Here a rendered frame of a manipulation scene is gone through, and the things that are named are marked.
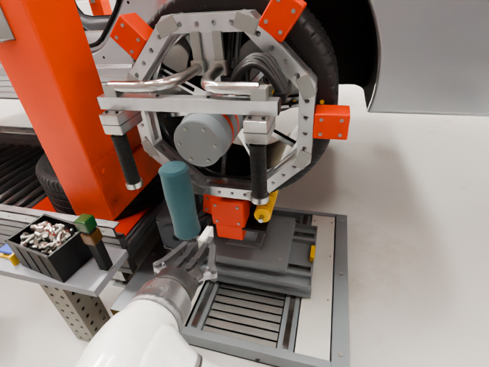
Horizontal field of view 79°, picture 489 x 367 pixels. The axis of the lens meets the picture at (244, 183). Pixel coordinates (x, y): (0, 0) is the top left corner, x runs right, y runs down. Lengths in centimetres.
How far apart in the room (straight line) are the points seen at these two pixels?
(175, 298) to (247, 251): 84
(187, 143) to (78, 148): 37
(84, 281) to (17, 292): 85
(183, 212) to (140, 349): 58
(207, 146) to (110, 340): 48
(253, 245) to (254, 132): 78
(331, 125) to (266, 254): 67
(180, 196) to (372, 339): 93
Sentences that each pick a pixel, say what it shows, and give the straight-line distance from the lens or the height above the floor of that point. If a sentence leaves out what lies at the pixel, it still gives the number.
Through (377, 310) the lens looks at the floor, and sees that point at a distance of 147.
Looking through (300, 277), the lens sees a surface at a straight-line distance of 132.
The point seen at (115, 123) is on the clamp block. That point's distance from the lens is 75.
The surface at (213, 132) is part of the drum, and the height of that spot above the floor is 88.
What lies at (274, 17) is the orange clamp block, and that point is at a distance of 77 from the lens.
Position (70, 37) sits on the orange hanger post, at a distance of 100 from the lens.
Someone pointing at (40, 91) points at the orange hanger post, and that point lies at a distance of 100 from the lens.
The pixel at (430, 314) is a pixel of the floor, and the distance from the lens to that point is 154.
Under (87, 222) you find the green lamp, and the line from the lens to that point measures 94.
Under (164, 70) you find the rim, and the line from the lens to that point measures 101.
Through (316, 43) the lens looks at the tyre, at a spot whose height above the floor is 104.
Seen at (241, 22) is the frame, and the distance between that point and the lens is 78.
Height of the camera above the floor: 117
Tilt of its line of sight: 34 degrees down
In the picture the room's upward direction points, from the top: 4 degrees counter-clockwise
